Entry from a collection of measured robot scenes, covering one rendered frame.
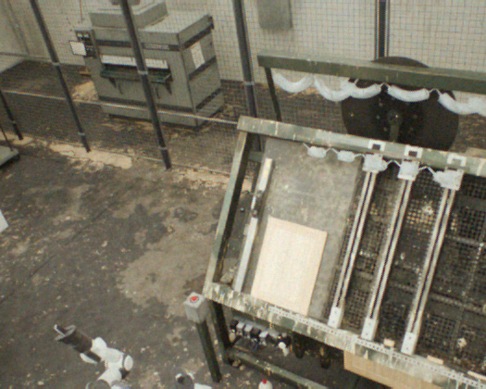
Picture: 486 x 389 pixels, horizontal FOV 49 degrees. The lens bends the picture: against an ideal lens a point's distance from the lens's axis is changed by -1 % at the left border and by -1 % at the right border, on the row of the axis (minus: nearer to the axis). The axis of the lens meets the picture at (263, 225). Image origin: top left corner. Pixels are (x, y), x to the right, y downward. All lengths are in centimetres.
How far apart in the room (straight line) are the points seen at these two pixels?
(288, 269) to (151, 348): 170
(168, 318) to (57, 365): 101
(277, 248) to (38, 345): 258
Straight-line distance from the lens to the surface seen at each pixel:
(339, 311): 340
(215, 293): 383
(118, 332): 502
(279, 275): 361
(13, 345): 540
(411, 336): 329
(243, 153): 379
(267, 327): 371
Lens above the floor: 354
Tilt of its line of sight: 38 degrees down
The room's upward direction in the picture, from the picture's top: 9 degrees counter-clockwise
